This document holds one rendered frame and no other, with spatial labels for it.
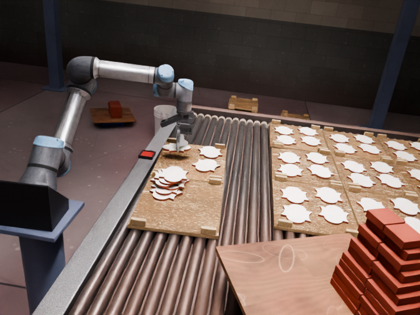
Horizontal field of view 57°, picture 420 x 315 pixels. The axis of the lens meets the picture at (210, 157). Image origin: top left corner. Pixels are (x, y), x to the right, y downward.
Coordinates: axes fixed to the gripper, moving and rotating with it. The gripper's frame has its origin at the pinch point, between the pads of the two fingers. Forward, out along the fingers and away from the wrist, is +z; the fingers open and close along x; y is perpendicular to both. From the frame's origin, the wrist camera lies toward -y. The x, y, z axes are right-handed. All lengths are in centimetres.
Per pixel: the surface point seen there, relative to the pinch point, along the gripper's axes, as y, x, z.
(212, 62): 61, 484, 11
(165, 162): -5.3, -6.3, 6.3
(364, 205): 85, -40, 7
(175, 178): -0.4, -35.2, 1.9
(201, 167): 12.8, -11.4, 5.4
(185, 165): 4.8, -7.9, 6.3
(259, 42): 132, 465, -30
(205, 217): 13, -53, 10
